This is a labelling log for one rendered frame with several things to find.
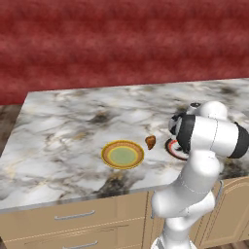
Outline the yellow green plate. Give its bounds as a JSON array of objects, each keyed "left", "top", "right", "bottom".
[{"left": 100, "top": 139, "right": 146, "bottom": 170}]

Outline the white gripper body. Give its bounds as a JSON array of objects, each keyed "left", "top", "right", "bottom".
[{"left": 167, "top": 113, "right": 183, "bottom": 136}]

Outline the brown pastry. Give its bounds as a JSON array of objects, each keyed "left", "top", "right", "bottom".
[{"left": 144, "top": 134, "right": 157, "bottom": 151}]

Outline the beige cupboard door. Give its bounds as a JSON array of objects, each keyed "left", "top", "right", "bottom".
[
  {"left": 194, "top": 176, "right": 249, "bottom": 249},
  {"left": 142, "top": 190, "right": 169, "bottom": 249}
]

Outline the grey cupboard door handle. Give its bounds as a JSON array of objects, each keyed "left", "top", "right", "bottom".
[
  {"left": 215, "top": 179, "right": 225, "bottom": 208},
  {"left": 150, "top": 194, "right": 157, "bottom": 220}
]

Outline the red white plate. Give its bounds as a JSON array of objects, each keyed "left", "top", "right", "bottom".
[{"left": 164, "top": 137, "right": 190, "bottom": 161}]

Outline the grey drawer handle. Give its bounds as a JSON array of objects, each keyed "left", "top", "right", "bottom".
[
  {"left": 61, "top": 239, "right": 99, "bottom": 249},
  {"left": 53, "top": 209, "right": 96, "bottom": 221}
]

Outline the beige drawer front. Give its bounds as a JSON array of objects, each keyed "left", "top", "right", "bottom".
[
  {"left": 2, "top": 217, "right": 146, "bottom": 249},
  {"left": 0, "top": 191, "right": 150, "bottom": 243}
]

